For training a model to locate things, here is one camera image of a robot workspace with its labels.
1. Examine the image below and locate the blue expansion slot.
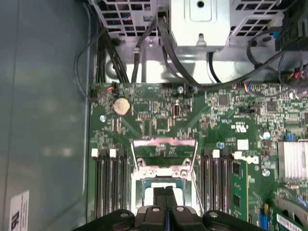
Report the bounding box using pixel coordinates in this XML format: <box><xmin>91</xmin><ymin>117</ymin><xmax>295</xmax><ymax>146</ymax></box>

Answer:
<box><xmin>259</xmin><ymin>208</ymin><xmax>270</xmax><ymax>231</ymax></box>

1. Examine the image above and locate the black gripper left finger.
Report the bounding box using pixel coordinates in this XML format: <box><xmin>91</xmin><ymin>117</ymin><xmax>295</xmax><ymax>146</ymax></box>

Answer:
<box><xmin>72</xmin><ymin>186</ymin><xmax>167</xmax><ymax>231</ymax></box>

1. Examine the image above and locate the CPU socket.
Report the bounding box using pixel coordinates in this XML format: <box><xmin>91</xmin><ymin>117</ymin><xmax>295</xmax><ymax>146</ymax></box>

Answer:
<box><xmin>131</xmin><ymin>166</ymin><xmax>193</xmax><ymax>212</ymax></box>

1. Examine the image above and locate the green RAM stick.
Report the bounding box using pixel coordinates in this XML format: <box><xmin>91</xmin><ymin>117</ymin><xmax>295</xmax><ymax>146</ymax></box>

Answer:
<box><xmin>231</xmin><ymin>160</ymin><xmax>249</xmax><ymax>216</ymax></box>

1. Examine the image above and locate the internal USB port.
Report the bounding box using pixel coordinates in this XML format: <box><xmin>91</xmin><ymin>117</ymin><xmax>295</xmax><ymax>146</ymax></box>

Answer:
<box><xmin>172</xmin><ymin>103</ymin><xmax>181</xmax><ymax>119</ymax></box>

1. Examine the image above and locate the dark grey cable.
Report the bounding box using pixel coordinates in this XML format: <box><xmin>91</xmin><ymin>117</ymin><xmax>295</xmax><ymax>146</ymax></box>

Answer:
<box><xmin>130</xmin><ymin>11</ymin><xmax>160</xmax><ymax>84</ymax></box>

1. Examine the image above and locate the thin black cable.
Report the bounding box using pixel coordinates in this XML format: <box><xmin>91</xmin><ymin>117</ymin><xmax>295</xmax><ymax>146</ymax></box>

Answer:
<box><xmin>74</xmin><ymin>28</ymin><xmax>106</xmax><ymax>102</ymax></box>

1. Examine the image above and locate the metal socket cover frame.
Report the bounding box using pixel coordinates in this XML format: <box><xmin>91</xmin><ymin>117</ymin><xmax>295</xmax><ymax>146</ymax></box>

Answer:
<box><xmin>131</xmin><ymin>137</ymin><xmax>198</xmax><ymax>180</ymax></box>

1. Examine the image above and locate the silver finned heat sink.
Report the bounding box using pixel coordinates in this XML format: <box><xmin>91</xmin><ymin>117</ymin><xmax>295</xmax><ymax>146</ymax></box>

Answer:
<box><xmin>277</xmin><ymin>141</ymin><xmax>308</xmax><ymax>180</ymax></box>

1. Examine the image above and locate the silver green CPU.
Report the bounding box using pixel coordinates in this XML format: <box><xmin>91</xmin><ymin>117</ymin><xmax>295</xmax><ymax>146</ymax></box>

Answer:
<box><xmin>142</xmin><ymin>180</ymin><xmax>186</xmax><ymax>208</ymax></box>

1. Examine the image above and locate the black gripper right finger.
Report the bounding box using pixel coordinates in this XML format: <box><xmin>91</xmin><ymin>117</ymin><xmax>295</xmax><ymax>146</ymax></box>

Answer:
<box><xmin>166</xmin><ymin>185</ymin><xmax>262</xmax><ymax>231</ymax></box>

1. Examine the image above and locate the silver metal drive cage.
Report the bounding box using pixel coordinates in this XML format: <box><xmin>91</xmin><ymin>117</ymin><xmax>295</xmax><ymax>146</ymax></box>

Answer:
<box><xmin>92</xmin><ymin>0</ymin><xmax>287</xmax><ymax>52</ymax></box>

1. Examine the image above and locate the thick black cable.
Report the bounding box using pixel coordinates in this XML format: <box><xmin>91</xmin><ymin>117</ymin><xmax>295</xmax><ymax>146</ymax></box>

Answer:
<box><xmin>157</xmin><ymin>13</ymin><xmax>207</xmax><ymax>91</ymax></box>

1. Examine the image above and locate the green motherboard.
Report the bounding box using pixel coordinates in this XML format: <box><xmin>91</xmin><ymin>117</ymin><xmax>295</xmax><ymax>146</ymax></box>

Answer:
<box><xmin>88</xmin><ymin>81</ymin><xmax>308</xmax><ymax>231</ymax></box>

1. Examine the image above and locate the round silver coin battery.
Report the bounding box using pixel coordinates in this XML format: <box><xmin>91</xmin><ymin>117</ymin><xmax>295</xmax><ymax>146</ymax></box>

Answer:
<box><xmin>112</xmin><ymin>97</ymin><xmax>132</xmax><ymax>117</ymax></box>

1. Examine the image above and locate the metal wire locking lever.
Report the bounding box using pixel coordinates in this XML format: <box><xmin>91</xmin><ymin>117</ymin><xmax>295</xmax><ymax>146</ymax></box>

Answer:
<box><xmin>190</xmin><ymin>172</ymin><xmax>206</xmax><ymax>214</ymax></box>

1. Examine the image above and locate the black PC case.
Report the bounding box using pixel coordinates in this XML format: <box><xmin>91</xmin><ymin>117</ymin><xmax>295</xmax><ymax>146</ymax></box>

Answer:
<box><xmin>0</xmin><ymin>0</ymin><xmax>308</xmax><ymax>231</ymax></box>

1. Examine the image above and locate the RAM slot with black latch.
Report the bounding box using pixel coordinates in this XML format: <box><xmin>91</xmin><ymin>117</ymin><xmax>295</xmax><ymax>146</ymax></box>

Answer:
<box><xmin>119</xmin><ymin>149</ymin><xmax>129</xmax><ymax>211</ymax></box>
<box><xmin>220</xmin><ymin>149</ymin><xmax>232</xmax><ymax>214</ymax></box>
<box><xmin>102</xmin><ymin>149</ymin><xmax>112</xmax><ymax>216</ymax></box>
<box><xmin>203</xmin><ymin>149</ymin><xmax>213</xmax><ymax>214</ymax></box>

